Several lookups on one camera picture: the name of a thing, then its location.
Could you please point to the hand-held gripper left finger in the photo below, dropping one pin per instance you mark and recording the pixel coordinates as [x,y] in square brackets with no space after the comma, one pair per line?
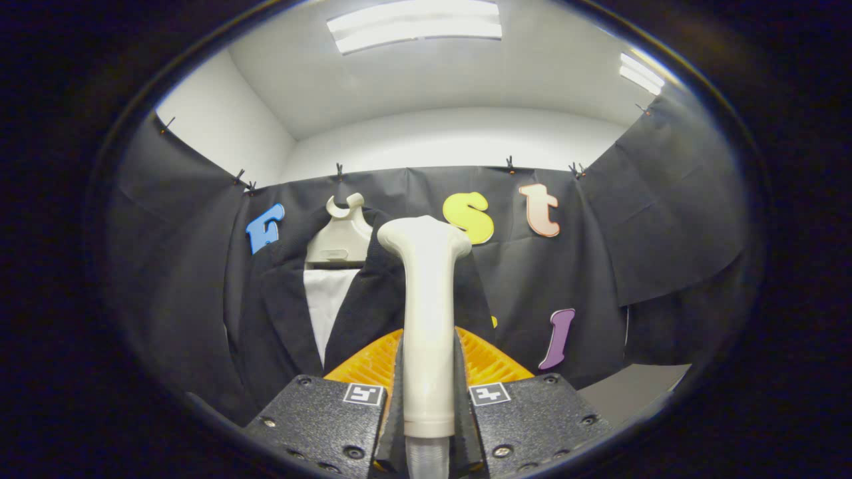
[319,419]

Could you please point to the black suit jacket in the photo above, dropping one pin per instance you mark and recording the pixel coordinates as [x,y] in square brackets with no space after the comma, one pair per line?
[279,332]

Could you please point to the white steamer hanger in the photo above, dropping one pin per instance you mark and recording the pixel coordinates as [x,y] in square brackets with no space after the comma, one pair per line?
[339,239]

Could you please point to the long ceiling light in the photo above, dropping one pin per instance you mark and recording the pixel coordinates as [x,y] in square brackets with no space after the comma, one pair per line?
[413,26]

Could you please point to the white shirt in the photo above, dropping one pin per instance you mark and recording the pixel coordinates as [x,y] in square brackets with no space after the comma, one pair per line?
[326,306]

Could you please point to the white garment steamer head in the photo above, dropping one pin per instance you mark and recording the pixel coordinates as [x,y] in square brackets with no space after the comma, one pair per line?
[426,319]

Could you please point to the grey cabinet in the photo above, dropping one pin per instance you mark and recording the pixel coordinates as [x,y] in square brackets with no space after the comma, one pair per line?
[632,392]

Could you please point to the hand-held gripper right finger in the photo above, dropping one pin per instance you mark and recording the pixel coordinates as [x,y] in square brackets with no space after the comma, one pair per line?
[532,419]

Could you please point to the black backdrop cloth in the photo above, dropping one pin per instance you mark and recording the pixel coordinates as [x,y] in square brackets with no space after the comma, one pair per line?
[665,199]

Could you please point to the small ceiling light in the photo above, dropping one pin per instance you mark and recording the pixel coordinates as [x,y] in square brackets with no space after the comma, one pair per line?
[639,73]

